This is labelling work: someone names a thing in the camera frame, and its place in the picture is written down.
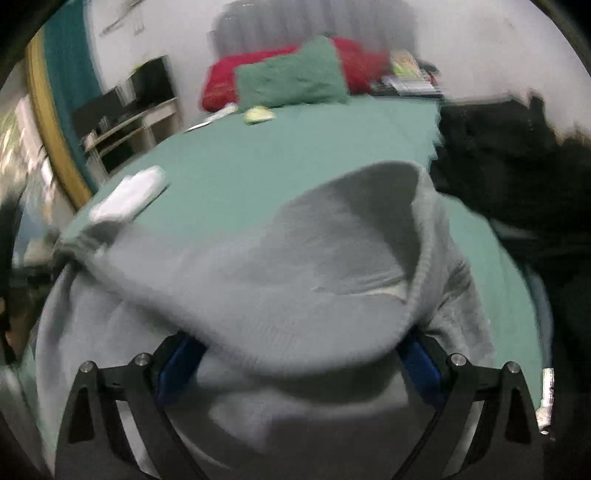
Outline grey sweatshirt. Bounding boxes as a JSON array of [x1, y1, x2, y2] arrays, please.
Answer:
[[35, 161, 494, 479]]

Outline white garment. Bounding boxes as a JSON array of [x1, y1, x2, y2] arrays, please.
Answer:
[[88, 166, 169, 223]]

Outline beige desk shelf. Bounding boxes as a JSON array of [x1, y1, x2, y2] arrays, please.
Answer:
[[82, 97, 181, 184]]

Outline green bed sheet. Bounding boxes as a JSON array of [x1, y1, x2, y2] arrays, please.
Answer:
[[55, 94, 546, 407]]

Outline black monitor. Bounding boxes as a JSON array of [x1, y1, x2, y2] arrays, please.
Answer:
[[71, 56, 176, 139]]

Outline white papers near pillow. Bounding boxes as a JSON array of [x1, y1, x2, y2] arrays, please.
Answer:
[[185, 102, 238, 133]]

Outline yellow green small cloth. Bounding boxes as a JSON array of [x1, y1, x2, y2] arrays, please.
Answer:
[[243, 106, 276, 125]]

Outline teal yellow curtain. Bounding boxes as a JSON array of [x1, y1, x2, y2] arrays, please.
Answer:
[[25, 1, 101, 210]]

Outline stack of books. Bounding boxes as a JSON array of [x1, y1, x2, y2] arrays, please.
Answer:
[[370, 50, 445, 99]]

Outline red pillow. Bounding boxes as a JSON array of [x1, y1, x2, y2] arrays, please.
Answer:
[[200, 36, 390, 113]]

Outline green pillow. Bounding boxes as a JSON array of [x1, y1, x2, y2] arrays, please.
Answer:
[[235, 36, 349, 111]]

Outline grey padded headboard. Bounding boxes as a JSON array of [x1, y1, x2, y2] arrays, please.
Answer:
[[209, 0, 417, 58]]

